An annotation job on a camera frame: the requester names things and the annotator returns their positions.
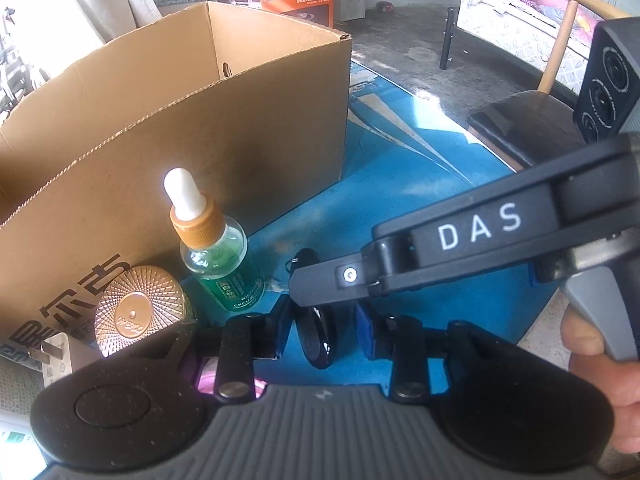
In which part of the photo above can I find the brown cardboard box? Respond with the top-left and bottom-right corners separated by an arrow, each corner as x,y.
0,1 -> 353,356

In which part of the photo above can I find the green dropper bottle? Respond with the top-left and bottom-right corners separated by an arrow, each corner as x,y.
164,167 -> 265,315

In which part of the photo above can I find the white charger plug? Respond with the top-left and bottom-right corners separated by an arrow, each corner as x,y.
39,331 -> 101,391

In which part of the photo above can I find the person's right hand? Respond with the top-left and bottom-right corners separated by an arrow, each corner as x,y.
559,304 -> 640,463

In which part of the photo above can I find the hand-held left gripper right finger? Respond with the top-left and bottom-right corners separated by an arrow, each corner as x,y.
355,304 -> 507,404

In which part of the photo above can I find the dark jar with gold lid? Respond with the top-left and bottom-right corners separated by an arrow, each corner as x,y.
93,265 -> 197,358

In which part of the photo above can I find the wooden chair with dark seat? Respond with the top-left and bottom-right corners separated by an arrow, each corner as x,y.
467,0 -> 632,172

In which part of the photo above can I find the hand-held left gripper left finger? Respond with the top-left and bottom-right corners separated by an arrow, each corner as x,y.
167,296 -> 294,404

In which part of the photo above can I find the black car key fob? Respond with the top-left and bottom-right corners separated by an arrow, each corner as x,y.
286,248 -> 342,370

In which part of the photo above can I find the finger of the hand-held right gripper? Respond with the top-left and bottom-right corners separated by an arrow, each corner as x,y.
288,253 -> 383,309

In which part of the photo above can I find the bed with patterned mattress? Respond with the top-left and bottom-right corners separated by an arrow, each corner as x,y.
440,0 -> 603,95

